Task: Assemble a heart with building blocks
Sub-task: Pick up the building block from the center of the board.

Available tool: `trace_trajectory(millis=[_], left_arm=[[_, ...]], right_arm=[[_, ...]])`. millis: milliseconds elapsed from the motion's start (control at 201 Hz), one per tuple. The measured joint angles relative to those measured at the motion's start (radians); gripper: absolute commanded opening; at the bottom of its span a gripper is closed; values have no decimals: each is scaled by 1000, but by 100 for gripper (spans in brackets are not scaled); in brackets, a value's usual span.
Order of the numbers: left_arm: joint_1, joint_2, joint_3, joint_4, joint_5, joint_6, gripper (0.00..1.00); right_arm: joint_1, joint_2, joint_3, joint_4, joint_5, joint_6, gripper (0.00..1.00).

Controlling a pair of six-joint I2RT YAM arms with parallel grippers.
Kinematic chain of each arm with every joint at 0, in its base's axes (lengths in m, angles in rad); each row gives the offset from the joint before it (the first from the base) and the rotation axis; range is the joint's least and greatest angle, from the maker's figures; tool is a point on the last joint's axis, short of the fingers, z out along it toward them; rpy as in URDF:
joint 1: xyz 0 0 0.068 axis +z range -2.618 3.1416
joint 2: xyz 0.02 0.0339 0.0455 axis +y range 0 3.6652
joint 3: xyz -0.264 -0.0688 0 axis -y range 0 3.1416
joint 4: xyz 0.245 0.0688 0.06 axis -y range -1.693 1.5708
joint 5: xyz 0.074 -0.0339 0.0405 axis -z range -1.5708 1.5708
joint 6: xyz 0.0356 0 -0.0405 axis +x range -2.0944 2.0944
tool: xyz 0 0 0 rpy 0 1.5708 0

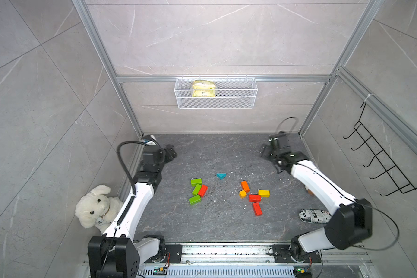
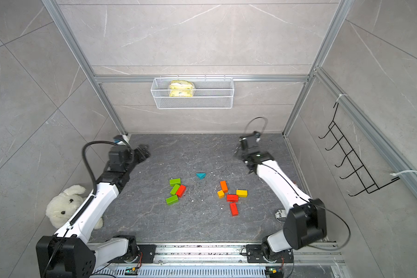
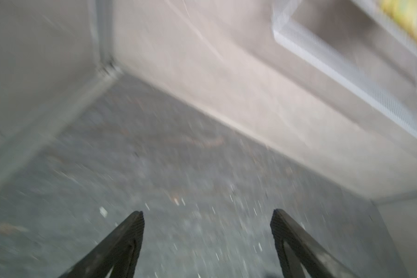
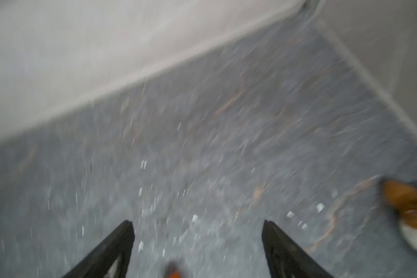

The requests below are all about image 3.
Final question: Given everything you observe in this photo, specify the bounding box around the white wire mesh basket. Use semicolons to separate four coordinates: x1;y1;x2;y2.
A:
272;1;417;140

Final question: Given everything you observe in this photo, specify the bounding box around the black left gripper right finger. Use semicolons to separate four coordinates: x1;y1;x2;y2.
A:
270;208;356;278

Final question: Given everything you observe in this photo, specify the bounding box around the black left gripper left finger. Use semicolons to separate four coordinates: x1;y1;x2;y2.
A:
61;211;145;278

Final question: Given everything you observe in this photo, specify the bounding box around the yellow bag in basket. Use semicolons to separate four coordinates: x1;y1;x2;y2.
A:
379;0;417;42

